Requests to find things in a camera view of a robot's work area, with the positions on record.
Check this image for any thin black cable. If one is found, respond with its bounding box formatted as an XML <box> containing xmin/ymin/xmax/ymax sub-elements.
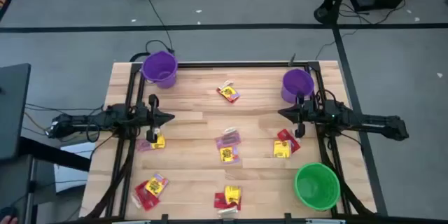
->
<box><xmin>337</xmin><ymin>0</ymin><xmax>407</xmax><ymax>26</ymax></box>
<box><xmin>314</xmin><ymin>29</ymin><xmax>358</xmax><ymax>61</ymax></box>
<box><xmin>24</xmin><ymin>103</ymin><xmax>106</xmax><ymax>113</ymax></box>
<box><xmin>10</xmin><ymin>179</ymin><xmax>88</xmax><ymax>206</ymax></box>

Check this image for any red candy packet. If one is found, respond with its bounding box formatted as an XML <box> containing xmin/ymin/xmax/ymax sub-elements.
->
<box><xmin>216</xmin><ymin>87</ymin><xmax>242</xmax><ymax>104</ymax></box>
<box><xmin>276</xmin><ymin>128</ymin><xmax>302</xmax><ymax>154</ymax></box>
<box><xmin>134</xmin><ymin>181</ymin><xmax>160</xmax><ymax>212</ymax></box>
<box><xmin>213</xmin><ymin>192</ymin><xmax>242</xmax><ymax>211</ymax></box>

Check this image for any orange yellow cable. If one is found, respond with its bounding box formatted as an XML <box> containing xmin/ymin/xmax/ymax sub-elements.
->
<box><xmin>23</xmin><ymin>111</ymin><xmax>48</xmax><ymax>132</ymax></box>

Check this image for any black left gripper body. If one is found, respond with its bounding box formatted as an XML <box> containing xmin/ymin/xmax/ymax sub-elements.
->
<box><xmin>138</xmin><ymin>93</ymin><xmax>161</xmax><ymax>144</ymax></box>

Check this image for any white panel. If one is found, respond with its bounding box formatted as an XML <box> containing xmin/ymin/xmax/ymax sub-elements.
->
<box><xmin>53</xmin><ymin>141</ymin><xmax>97</xmax><ymax>194</ymax></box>

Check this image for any black computer mouse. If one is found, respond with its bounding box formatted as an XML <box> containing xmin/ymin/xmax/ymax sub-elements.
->
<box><xmin>0</xmin><ymin>205</ymin><xmax>18</xmax><ymax>220</ymax></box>

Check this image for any purple plastic bucket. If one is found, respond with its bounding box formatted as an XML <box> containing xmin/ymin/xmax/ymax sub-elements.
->
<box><xmin>281</xmin><ymin>68</ymin><xmax>315</xmax><ymax>104</ymax></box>
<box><xmin>140</xmin><ymin>50</ymin><xmax>179</xmax><ymax>90</ymax></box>

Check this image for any green plastic bucket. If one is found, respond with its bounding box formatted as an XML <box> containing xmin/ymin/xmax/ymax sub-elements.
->
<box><xmin>293</xmin><ymin>162</ymin><xmax>342</xmax><ymax>212</ymax></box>

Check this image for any black crossbar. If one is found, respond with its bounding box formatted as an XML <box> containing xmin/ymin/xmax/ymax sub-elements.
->
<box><xmin>19</xmin><ymin>136</ymin><xmax>92</xmax><ymax>173</ymax></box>

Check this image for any black floor tape strip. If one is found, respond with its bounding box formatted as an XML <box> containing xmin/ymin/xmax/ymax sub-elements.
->
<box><xmin>0</xmin><ymin>22</ymin><xmax>448</xmax><ymax>34</ymax></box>
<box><xmin>316</xmin><ymin>0</ymin><xmax>389</xmax><ymax>216</ymax></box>

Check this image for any dark grey side desk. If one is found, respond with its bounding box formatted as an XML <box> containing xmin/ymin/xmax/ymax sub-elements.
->
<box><xmin>0</xmin><ymin>63</ymin><xmax>32</xmax><ymax>162</ymax></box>

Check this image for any yellow Sour Patch packet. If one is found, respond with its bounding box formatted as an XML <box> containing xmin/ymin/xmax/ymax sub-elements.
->
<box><xmin>220</xmin><ymin>85</ymin><xmax>239</xmax><ymax>101</ymax></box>
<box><xmin>219</xmin><ymin>146</ymin><xmax>241</xmax><ymax>165</ymax></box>
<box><xmin>144</xmin><ymin>173</ymin><xmax>170</xmax><ymax>197</ymax></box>
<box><xmin>273</xmin><ymin>139</ymin><xmax>292</xmax><ymax>159</ymax></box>
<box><xmin>224</xmin><ymin>185</ymin><xmax>242</xmax><ymax>206</ymax></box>
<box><xmin>150</xmin><ymin>133</ymin><xmax>167</xmax><ymax>150</ymax></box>

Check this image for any black aluminium table frame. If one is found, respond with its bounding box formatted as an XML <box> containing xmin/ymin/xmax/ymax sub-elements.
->
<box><xmin>83</xmin><ymin>60</ymin><xmax>377</xmax><ymax>218</ymax></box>

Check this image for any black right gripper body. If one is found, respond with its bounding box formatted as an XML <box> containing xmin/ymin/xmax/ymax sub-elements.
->
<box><xmin>294</xmin><ymin>92</ymin><xmax>313</xmax><ymax>139</ymax></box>

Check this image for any long black cable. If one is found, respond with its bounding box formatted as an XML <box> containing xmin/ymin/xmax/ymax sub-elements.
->
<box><xmin>144</xmin><ymin>0</ymin><xmax>176</xmax><ymax>57</ymax></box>

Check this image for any thick black cable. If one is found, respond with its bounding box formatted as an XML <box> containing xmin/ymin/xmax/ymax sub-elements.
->
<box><xmin>129</xmin><ymin>52</ymin><xmax>151</xmax><ymax>63</ymax></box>

